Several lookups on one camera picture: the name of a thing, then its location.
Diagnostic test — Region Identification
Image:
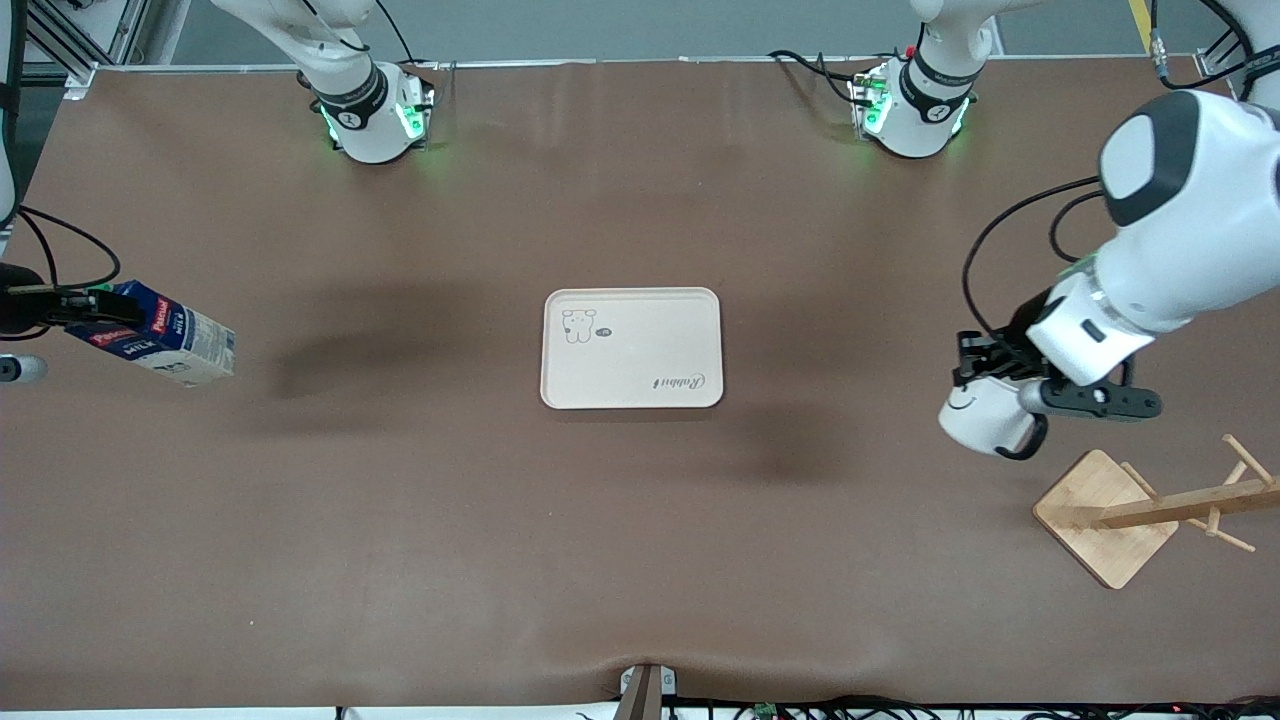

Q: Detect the white smiley cup black handle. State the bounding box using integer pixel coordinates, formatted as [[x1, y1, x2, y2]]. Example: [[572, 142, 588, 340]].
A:
[[937, 378, 1050, 462]]

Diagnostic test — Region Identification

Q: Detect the blue white milk carton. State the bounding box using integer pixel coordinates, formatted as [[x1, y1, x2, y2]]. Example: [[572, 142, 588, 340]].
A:
[[66, 280, 237, 388]]

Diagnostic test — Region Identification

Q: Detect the wooden cup stand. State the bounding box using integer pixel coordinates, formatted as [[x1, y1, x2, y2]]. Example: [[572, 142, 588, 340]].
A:
[[1032, 433, 1280, 591]]

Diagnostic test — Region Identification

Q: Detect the cream rabbit print tray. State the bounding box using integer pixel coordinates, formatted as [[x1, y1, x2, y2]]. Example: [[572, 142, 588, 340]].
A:
[[540, 287, 724, 410]]

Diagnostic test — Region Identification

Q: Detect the metal table clamp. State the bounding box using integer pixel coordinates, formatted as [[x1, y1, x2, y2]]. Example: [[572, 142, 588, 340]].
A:
[[619, 663, 679, 720]]

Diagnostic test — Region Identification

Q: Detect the aluminium frame profile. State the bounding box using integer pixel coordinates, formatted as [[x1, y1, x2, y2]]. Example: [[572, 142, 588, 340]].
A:
[[1194, 0, 1280, 81], [20, 0, 153, 103]]

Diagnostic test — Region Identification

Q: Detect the black cable at arm base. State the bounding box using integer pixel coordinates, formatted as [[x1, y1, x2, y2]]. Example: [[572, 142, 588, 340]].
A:
[[374, 0, 443, 73], [768, 50, 865, 107]]

